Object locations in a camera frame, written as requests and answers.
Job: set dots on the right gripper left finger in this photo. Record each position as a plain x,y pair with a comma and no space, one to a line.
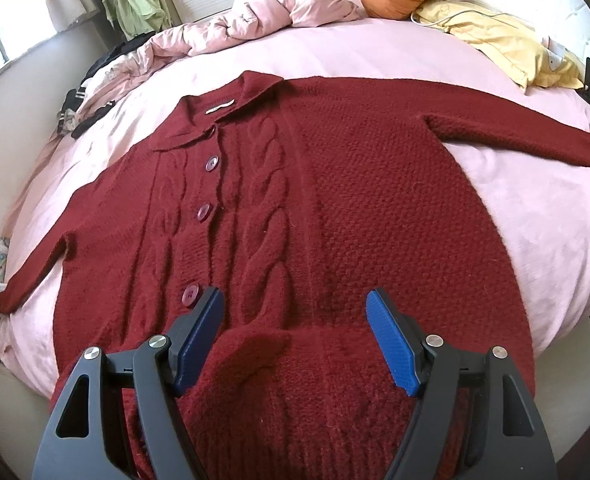
86,436

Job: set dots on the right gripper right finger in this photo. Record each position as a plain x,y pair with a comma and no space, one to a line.
480,398

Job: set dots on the dark red knit cardigan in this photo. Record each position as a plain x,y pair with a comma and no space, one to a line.
296,198

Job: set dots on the pink bed sheet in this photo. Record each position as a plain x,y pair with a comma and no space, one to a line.
541,208

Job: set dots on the black white striped garment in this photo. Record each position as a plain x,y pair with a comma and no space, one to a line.
74,118

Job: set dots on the yellow pillow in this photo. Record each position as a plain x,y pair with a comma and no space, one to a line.
528,58

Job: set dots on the pink crumpled duvet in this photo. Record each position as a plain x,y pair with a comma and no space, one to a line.
246,20

